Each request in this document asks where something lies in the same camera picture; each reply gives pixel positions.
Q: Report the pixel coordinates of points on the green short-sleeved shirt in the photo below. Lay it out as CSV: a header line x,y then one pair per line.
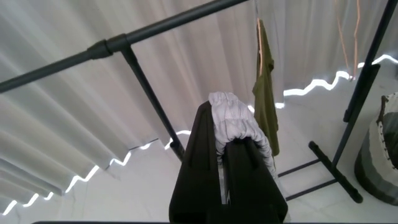
x,y
264,93

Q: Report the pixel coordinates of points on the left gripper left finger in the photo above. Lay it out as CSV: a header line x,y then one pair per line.
x,y
196,180

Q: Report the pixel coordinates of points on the black clothes rack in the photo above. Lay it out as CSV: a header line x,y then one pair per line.
x,y
140,29

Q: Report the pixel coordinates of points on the white laundry basket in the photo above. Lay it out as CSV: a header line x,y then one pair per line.
x,y
379,155

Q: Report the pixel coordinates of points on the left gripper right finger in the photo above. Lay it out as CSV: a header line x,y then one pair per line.
x,y
252,186

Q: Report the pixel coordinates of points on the pink clothes hanger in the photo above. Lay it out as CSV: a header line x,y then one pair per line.
x,y
356,37
260,46

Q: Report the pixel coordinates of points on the white curtain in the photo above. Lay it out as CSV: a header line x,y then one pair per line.
x,y
77,109

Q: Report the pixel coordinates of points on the pale grey garment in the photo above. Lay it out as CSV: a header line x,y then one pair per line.
x,y
233,121

